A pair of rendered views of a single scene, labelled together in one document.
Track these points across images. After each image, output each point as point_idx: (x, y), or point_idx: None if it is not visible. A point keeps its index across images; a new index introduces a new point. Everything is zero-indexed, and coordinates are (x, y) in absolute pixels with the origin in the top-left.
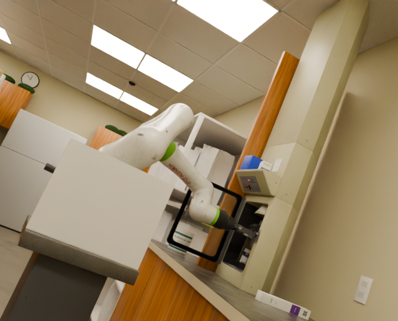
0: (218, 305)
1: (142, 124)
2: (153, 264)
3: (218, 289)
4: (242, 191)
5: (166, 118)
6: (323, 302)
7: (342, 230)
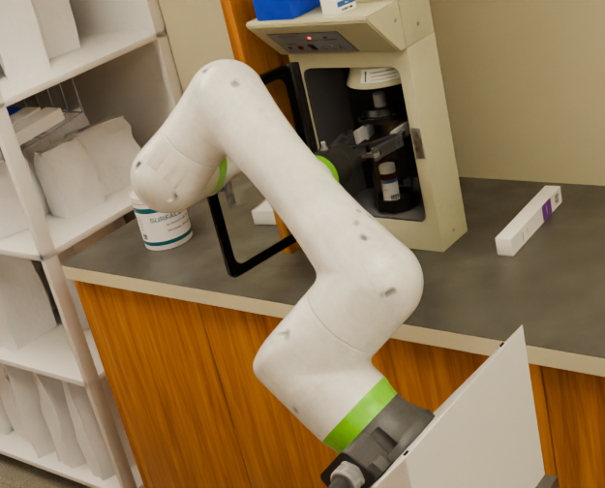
0: (576, 366)
1: (147, 174)
2: (193, 318)
3: (508, 323)
4: (267, 47)
5: (299, 169)
6: (543, 140)
7: None
